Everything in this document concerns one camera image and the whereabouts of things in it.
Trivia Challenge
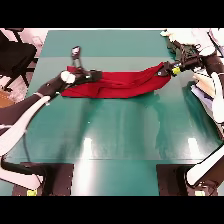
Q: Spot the red T-shirt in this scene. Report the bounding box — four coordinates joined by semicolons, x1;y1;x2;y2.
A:
61;62;173;100

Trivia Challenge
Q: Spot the dark green garment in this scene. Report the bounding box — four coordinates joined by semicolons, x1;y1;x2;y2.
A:
166;39;188;63

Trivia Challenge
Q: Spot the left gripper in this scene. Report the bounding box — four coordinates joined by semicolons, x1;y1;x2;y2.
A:
76;69;104;85

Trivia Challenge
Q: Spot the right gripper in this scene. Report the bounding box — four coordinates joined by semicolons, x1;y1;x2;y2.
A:
157;61;183;78

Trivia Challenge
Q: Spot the lavender garment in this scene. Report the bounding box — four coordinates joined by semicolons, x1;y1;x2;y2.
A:
190;84;222;128

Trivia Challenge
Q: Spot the black chair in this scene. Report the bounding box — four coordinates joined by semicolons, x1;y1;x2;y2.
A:
0;28;38;90

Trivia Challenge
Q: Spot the cream garment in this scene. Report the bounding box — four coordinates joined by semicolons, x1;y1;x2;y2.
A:
192;66;215;102

